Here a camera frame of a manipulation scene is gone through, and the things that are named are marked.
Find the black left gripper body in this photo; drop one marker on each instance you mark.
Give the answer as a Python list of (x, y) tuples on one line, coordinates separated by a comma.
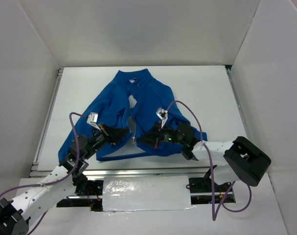
[(109, 136)]

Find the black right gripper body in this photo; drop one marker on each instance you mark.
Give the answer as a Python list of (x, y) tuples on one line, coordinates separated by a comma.
[(157, 136)]

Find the blue zip-up jacket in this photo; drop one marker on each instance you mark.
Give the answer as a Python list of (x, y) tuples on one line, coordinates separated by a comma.
[(136, 96)]

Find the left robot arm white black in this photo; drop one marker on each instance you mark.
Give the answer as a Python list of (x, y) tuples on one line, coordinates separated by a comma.
[(19, 213)]

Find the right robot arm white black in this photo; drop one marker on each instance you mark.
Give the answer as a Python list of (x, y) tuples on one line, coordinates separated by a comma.
[(243, 161)]

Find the white foil covered panel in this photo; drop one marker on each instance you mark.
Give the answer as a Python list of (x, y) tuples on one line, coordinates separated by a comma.
[(152, 193)]

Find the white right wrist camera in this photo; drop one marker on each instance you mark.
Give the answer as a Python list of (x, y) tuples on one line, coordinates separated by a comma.
[(163, 115)]

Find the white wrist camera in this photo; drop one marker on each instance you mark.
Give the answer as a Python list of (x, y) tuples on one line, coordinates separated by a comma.
[(163, 115), (92, 120)]

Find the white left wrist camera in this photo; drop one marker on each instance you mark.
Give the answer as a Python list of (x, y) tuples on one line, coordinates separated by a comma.
[(92, 120)]

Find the aluminium table frame rail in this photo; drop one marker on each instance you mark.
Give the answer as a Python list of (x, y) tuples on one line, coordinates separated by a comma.
[(193, 170)]

